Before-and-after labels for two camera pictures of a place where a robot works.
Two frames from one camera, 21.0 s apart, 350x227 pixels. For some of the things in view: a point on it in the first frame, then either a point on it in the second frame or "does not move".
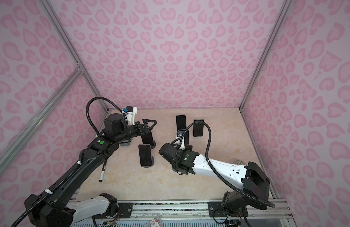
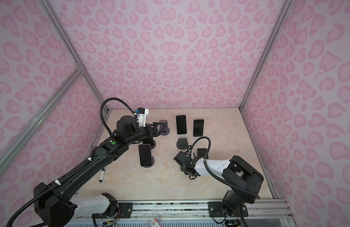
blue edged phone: x=186 y=135 → x=203 y=152
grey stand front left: x=153 y=161 does not move
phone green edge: x=144 y=151 does not move
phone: x=147 y=139 does not move
